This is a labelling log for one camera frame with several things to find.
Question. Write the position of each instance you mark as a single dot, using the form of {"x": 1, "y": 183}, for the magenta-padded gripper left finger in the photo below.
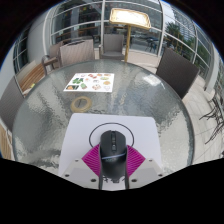
{"x": 91, "y": 160}

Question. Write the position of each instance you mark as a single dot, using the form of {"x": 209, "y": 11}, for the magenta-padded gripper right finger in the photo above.
{"x": 135, "y": 160}

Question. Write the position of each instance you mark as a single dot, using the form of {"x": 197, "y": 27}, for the black computer mouse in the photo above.
{"x": 113, "y": 151}

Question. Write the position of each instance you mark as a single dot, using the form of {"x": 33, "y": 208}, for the tan tape roll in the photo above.
{"x": 74, "y": 106}

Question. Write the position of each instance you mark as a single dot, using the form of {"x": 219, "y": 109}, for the printed picture menu sheet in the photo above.
{"x": 90, "y": 82}

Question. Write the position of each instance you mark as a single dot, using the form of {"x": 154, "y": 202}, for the dark metal outdoor table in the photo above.
{"x": 213, "y": 113}

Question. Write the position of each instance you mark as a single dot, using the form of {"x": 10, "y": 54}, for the grey wicker chair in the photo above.
{"x": 176, "y": 71}
{"x": 77, "y": 52}
{"x": 10, "y": 103}

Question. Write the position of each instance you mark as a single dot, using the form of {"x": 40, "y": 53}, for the grey wicker armchair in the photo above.
{"x": 112, "y": 43}
{"x": 53, "y": 53}

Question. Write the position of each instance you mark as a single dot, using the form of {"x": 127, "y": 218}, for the gold menu sign stand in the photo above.
{"x": 130, "y": 18}

